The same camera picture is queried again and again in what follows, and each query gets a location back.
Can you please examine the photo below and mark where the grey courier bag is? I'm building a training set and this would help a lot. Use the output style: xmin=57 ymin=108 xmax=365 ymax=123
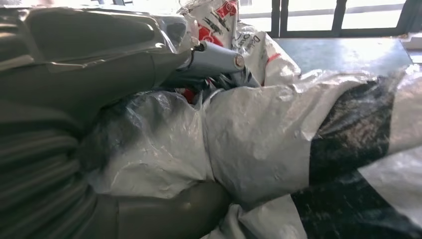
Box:
xmin=79 ymin=0 xmax=422 ymax=239

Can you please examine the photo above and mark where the dark window frame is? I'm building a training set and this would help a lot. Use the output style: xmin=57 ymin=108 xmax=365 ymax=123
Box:
xmin=270 ymin=0 xmax=422 ymax=38

